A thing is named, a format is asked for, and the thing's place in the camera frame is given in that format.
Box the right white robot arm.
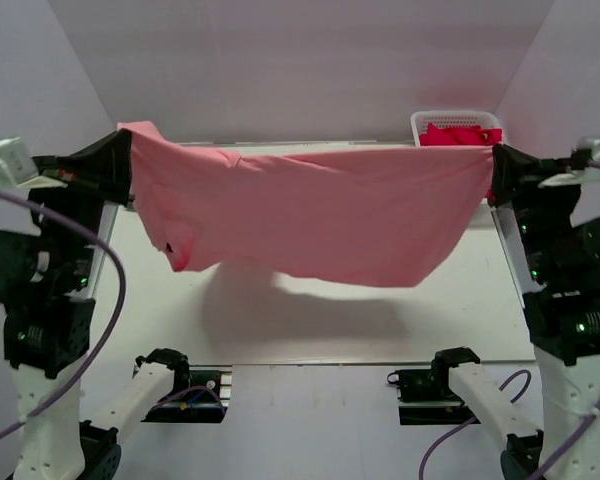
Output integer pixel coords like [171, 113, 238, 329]
[430, 139, 600, 479]

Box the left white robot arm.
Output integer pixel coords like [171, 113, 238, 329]
[0, 130, 192, 479]

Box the red t-shirt in basket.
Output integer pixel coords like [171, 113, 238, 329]
[418, 123, 503, 146]

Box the white plastic basket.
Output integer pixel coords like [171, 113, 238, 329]
[410, 110, 505, 152]

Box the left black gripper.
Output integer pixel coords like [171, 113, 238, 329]
[24, 127, 135, 287]

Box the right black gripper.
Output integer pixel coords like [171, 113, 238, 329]
[486, 141, 585, 281]

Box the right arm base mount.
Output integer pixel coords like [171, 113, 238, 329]
[386, 369, 473, 426]

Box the pink t-shirt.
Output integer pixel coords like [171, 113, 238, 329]
[126, 121, 493, 287]

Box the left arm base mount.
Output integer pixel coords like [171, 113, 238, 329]
[143, 366, 232, 424]

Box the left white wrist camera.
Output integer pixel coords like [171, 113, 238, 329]
[0, 137, 66, 189]

